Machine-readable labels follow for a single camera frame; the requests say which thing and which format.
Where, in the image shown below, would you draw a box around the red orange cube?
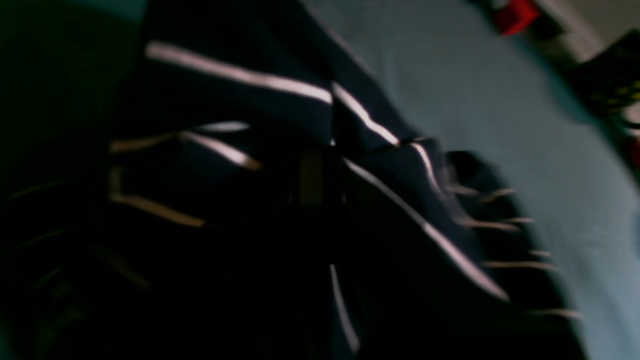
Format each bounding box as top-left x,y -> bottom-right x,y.
491,0 -> 541,36

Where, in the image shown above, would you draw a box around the black mug gold leaves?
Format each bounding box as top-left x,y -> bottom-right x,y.
567,29 -> 640,120

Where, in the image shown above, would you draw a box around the navy white striped t-shirt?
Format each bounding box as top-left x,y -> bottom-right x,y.
1,0 -> 589,360

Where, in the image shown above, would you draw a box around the teal table cloth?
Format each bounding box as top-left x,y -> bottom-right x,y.
302,0 -> 639,360

